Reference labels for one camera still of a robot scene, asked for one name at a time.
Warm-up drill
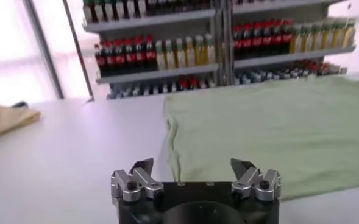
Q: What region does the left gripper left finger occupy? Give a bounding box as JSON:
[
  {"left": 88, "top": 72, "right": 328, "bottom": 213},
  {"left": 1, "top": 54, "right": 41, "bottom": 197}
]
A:
[{"left": 110, "top": 157, "right": 165, "bottom": 203}]

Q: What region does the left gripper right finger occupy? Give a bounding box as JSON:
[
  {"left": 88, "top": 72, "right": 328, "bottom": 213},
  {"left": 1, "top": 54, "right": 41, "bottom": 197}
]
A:
[{"left": 230, "top": 157, "right": 282, "bottom": 203}]

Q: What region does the green t-shirt red print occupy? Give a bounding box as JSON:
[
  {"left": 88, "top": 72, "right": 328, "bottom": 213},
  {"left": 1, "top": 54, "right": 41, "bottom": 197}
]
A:
[{"left": 163, "top": 74, "right": 359, "bottom": 201}]

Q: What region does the cola bottle red cap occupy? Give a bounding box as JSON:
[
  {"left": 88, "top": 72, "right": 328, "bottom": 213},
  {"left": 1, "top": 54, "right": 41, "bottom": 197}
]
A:
[
  {"left": 144, "top": 33, "right": 157, "bottom": 71},
  {"left": 261, "top": 21, "right": 274, "bottom": 57},
  {"left": 272, "top": 19, "right": 283, "bottom": 55},
  {"left": 94, "top": 43, "right": 107, "bottom": 77},
  {"left": 233, "top": 26, "right": 244, "bottom": 60},
  {"left": 252, "top": 23, "right": 264, "bottom": 58},
  {"left": 123, "top": 38, "right": 137, "bottom": 74},
  {"left": 282, "top": 19, "right": 293, "bottom": 55},
  {"left": 103, "top": 41, "right": 116, "bottom": 76},
  {"left": 113, "top": 39, "right": 127, "bottom": 75},
  {"left": 242, "top": 24, "right": 254, "bottom": 59},
  {"left": 133, "top": 35, "right": 146, "bottom": 73}
]

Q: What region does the yellow drink bottle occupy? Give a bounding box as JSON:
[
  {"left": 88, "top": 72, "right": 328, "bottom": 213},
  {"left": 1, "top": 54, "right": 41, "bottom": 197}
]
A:
[
  {"left": 174, "top": 37, "right": 187, "bottom": 68},
  {"left": 155, "top": 40, "right": 167, "bottom": 71},
  {"left": 343, "top": 18, "right": 356, "bottom": 48},
  {"left": 332, "top": 19, "right": 346, "bottom": 49},
  {"left": 194, "top": 35, "right": 207, "bottom": 66},
  {"left": 204, "top": 33, "right": 216, "bottom": 65},
  {"left": 164, "top": 38, "right": 177, "bottom": 69},
  {"left": 300, "top": 24, "right": 313, "bottom": 52},
  {"left": 290, "top": 26, "right": 302, "bottom": 54},
  {"left": 321, "top": 21, "right": 335, "bottom": 50},
  {"left": 311, "top": 23, "right": 324, "bottom": 51},
  {"left": 184, "top": 36, "right": 197, "bottom": 67}
]

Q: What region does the metal drinks shelf rack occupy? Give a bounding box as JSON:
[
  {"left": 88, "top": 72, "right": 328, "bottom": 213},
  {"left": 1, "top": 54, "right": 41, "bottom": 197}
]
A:
[
  {"left": 82, "top": 0, "right": 229, "bottom": 100},
  {"left": 221, "top": 0, "right": 357, "bottom": 86}
]

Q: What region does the black slanted metal pole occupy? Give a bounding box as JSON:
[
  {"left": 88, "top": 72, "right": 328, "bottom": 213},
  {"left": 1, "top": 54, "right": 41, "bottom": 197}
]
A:
[{"left": 62, "top": 0, "right": 95, "bottom": 102}]

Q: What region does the pale yellow crumpled garment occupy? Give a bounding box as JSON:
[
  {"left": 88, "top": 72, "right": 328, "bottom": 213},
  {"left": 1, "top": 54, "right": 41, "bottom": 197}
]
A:
[{"left": 0, "top": 96, "right": 42, "bottom": 141}]

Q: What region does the grey window frame post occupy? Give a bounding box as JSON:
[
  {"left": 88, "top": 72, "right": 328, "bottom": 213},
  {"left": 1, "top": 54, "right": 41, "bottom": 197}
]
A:
[{"left": 23, "top": 0, "right": 65, "bottom": 100}]

